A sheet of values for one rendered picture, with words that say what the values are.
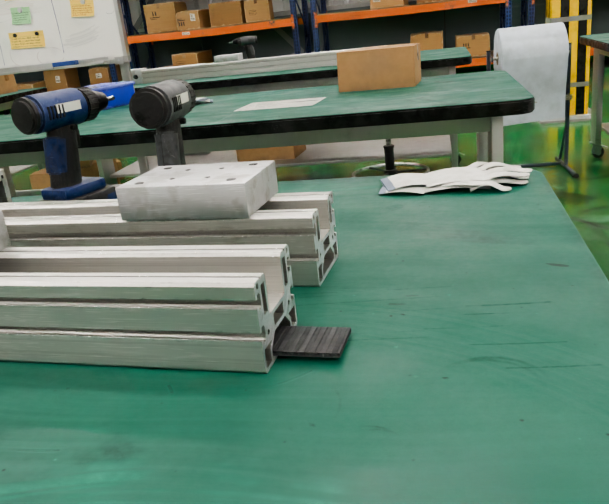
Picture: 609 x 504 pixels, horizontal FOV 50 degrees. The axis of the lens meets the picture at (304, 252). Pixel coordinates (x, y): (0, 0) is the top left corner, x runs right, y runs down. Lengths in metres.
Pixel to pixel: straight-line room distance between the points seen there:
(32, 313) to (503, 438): 0.43
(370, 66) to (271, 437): 2.23
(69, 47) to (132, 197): 3.17
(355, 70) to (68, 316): 2.13
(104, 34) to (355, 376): 3.38
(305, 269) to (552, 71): 3.57
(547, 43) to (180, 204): 3.58
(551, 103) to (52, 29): 2.87
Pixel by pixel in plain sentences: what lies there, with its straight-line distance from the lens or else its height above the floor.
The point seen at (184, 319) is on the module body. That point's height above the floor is 0.83.
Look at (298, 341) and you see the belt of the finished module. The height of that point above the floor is 0.79.
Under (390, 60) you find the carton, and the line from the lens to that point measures 2.62.
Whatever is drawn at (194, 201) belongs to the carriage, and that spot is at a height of 0.89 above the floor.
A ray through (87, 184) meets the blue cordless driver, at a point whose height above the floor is 0.84.
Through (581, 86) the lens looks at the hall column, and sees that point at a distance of 6.27.
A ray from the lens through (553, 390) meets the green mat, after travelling 0.54.
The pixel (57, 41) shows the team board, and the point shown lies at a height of 1.09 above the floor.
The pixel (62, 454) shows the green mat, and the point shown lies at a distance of 0.54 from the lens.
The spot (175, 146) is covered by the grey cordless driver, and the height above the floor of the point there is 0.91.
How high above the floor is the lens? 1.06
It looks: 19 degrees down
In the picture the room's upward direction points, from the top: 6 degrees counter-clockwise
